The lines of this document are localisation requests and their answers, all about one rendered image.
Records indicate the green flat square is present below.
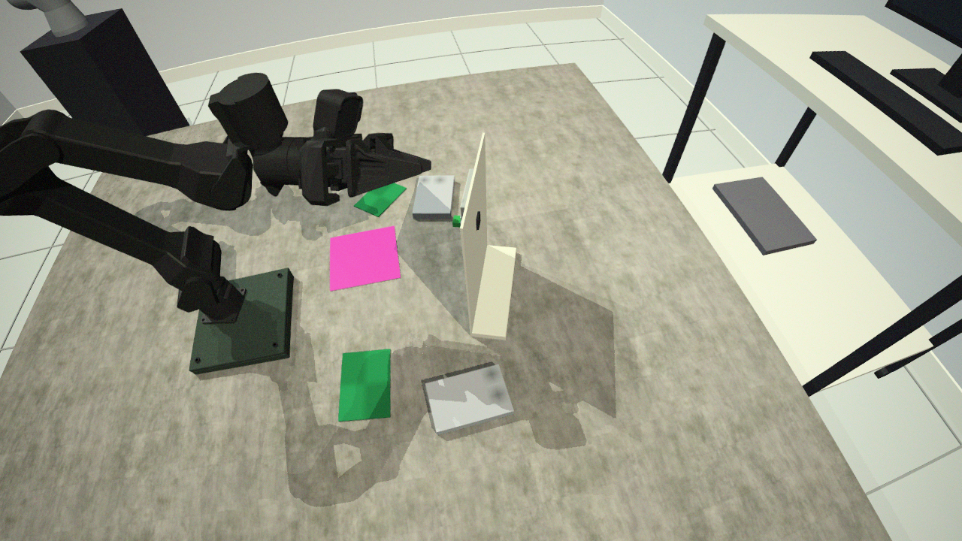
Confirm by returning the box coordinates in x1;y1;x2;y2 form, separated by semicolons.
354;183;407;217
338;349;391;422

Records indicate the magenta square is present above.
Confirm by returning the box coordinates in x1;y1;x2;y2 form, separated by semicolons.
330;226;401;291

